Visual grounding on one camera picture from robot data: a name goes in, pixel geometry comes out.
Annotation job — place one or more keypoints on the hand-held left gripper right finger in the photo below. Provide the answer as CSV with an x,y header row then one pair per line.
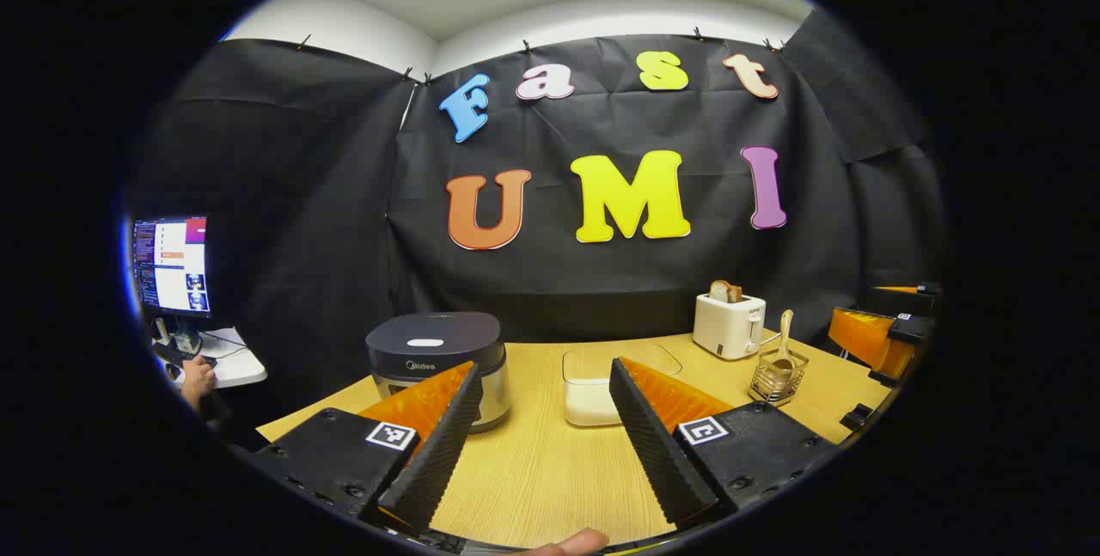
x,y
653,453

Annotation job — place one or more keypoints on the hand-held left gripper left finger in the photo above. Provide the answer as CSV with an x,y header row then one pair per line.
x,y
438,461

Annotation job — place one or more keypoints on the wooden spoon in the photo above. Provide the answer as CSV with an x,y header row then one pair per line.
x,y
785,332

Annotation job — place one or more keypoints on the white side desk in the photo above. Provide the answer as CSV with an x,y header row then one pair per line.
x,y
236,367

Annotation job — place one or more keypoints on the small white cup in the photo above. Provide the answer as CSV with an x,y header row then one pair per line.
x,y
161,332

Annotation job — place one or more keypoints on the computer monitor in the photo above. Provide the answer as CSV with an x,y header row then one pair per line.
x,y
172,264

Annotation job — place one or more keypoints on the black backdrop cloth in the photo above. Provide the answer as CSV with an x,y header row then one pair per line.
x,y
344,195

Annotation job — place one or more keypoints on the white toaster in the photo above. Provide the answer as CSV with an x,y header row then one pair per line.
x,y
726,328

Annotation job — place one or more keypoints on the small teal box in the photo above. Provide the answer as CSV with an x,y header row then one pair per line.
x,y
186,339

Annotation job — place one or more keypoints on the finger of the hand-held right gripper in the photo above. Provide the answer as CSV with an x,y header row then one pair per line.
x,y
898,302
868,337

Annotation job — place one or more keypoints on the clear plastic rice container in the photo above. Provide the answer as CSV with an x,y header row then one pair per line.
x,y
589,401

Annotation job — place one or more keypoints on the dark grey rice cooker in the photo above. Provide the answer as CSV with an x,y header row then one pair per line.
x,y
434,341

